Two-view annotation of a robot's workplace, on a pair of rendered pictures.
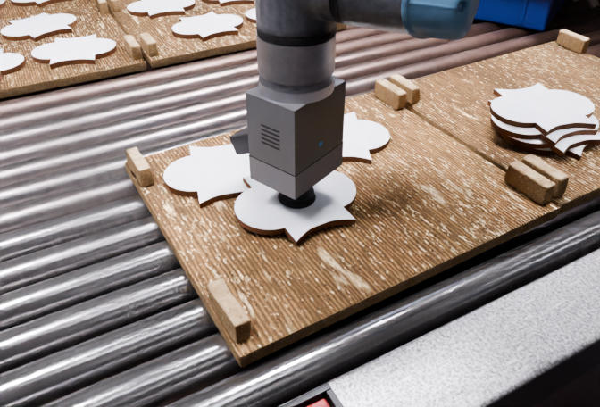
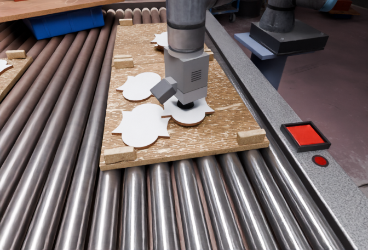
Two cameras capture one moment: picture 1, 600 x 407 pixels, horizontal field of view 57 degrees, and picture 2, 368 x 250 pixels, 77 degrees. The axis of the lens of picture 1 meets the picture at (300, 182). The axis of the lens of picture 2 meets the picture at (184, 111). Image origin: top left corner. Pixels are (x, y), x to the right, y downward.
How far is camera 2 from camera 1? 0.56 m
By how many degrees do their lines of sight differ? 54
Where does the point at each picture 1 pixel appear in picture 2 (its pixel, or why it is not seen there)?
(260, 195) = (178, 113)
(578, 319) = (256, 75)
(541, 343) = (264, 83)
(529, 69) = (132, 35)
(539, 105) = not seen: hidden behind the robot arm
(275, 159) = (197, 84)
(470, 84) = (130, 47)
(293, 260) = (219, 117)
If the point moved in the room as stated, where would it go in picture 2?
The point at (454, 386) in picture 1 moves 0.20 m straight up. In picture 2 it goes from (278, 103) to (301, 29)
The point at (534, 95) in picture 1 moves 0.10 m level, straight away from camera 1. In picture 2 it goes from (162, 37) to (145, 30)
